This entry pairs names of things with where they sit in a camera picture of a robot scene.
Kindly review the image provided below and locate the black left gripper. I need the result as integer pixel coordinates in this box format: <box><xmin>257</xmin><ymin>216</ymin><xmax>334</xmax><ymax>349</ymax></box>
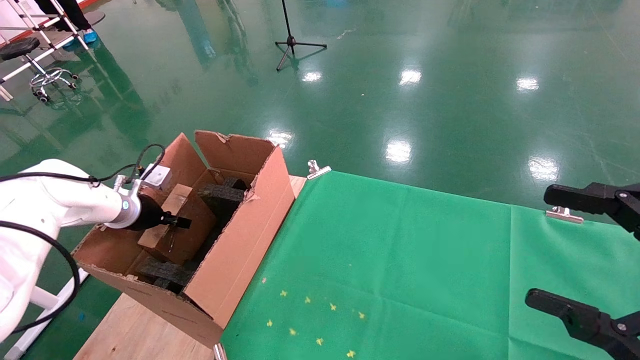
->
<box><xmin>132</xmin><ymin>194</ymin><xmax>192</xmax><ymax>232</ymax></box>

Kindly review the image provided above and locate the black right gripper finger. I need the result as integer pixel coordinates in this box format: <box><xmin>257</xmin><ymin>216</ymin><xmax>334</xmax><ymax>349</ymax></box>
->
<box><xmin>524</xmin><ymin>289</ymin><xmax>640</xmax><ymax>360</ymax></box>
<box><xmin>543</xmin><ymin>182</ymin><xmax>640</xmax><ymax>241</ymax></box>

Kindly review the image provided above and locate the small taped cardboard box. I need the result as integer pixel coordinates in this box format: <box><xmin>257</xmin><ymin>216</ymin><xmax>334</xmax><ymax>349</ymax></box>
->
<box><xmin>137</xmin><ymin>183</ymin><xmax>217</xmax><ymax>265</ymax></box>

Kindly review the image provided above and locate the large open cardboard carton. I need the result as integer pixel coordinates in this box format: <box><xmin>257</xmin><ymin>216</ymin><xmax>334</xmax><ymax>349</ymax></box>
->
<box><xmin>72</xmin><ymin>130</ymin><xmax>297</xmax><ymax>349</ymax></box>

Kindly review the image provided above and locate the black foam insert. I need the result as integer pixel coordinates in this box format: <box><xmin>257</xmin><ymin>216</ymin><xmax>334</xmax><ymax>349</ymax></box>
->
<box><xmin>136</xmin><ymin>256</ymin><xmax>197</xmax><ymax>295</ymax></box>
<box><xmin>199</xmin><ymin>177</ymin><xmax>249</xmax><ymax>261</ymax></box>

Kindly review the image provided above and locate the green table cloth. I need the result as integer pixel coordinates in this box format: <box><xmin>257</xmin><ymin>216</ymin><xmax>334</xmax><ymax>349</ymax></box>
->
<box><xmin>220</xmin><ymin>170</ymin><xmax>640</xmax><ymax>360</ymax></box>

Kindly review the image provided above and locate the black tripod stand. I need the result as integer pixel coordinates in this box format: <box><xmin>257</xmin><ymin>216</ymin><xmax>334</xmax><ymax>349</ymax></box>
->
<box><xmin>275</xmin><ymin>0</ymin><xmax>328</xmax><ymax>72</ymax></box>

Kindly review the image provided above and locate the person with blue shoe covers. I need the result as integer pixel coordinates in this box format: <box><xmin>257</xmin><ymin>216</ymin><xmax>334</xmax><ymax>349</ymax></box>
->
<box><xmin>34</xmin><ymin>0</ymin><xmax>102</xmax><ymax>51</ymax></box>

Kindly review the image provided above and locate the black wheeled stool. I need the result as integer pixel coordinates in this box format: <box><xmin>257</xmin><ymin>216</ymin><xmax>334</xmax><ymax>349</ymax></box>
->
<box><xmin>0</xmin><ymin>37</ymin><xmax>80</xmax><ymax>103</ymax></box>

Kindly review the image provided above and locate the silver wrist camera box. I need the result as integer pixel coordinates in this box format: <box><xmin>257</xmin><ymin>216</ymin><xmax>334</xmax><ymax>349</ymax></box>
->
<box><xmin>114</xmin><ymin>164</ymin><xmax>172</xmax><ymax>198</ymax></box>

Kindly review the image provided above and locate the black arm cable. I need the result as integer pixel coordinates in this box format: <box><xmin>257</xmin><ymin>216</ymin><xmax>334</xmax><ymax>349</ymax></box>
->
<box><xmin>0</xmin><ymin>144</ymin><xmax>166</xmax><ymax>335</ymax></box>

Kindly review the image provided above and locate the white table leg frame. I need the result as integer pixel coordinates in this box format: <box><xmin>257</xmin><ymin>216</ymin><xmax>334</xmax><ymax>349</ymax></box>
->
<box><xmin>0</xmin><ymin>270</ymin><xmax>90</xmax><ymax>360</ymax></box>

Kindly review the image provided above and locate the white metal rack frame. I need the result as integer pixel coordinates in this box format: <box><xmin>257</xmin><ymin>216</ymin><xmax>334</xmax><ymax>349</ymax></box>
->
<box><xmin>0</xmin><ymin>0</ymin><xmax>91</xmax><ymax>101</ymax></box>

